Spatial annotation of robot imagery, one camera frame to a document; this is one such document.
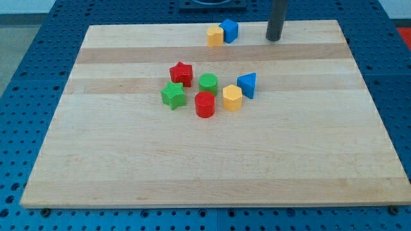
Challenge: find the blue triangle block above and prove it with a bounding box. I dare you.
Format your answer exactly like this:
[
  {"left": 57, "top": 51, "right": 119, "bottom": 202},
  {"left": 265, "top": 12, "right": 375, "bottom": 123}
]
[{"left": 236, "top": 73, "right": 257, "bottom": 99}]

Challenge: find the blue cube block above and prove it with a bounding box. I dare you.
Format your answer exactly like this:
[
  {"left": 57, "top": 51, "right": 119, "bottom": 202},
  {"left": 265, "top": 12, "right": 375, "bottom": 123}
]
[{"left": 219, "top": 19, "right": 239, "bottom": 44}]

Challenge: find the red cylinder block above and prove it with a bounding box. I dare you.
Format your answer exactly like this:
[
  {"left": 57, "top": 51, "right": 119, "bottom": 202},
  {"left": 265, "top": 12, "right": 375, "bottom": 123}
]
[{"left": 195, "top": 91, "right": 215, "bottom": 118}]

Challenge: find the green cylinder block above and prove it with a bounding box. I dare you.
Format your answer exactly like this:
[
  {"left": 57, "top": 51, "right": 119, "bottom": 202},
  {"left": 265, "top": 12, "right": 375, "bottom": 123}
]
[{"left": 198, "top": 73, "right": 218, "bottom": 96}]

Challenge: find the yellow hexagon block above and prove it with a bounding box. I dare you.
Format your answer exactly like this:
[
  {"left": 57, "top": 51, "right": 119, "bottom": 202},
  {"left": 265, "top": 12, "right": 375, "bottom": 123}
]
[{"left": 222, "top": 85, "right": 242, "bottom": 112}]

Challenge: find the green star block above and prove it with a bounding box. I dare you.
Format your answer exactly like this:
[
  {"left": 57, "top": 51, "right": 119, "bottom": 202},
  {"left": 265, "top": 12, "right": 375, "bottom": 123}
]
[{"left": 161, "top": 81, "right": 186, "bottom": 110}]

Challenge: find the red star block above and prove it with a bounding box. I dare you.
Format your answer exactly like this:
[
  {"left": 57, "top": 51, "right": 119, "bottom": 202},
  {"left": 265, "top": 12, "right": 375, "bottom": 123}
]
[{"left": 170, "top": 62, "right": 193, "bottom": 87}]

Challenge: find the yellow heart block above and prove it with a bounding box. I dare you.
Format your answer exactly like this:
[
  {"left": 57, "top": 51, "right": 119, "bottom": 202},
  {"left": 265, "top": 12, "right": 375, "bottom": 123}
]
[{"left": 206, "top": 26, "right": 223, "bottom": 47}]

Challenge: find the wooden board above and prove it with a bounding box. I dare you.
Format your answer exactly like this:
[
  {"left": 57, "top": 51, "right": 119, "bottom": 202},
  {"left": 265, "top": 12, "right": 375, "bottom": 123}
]
[{"left": 21, "top": 20, "right": 410, "bottom": 209}]

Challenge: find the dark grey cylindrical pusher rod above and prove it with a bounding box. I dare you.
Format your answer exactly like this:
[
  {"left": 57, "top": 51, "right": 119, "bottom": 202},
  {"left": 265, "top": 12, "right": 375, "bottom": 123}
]
[{"left": 266, "top": 0, "right": 288, "bottom": 42}]

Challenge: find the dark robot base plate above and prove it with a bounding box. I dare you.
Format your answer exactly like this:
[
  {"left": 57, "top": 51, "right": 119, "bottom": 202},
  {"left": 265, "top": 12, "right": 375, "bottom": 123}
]
[{"left": 176, "top": 0, "right": 247, "bottom": 12}]

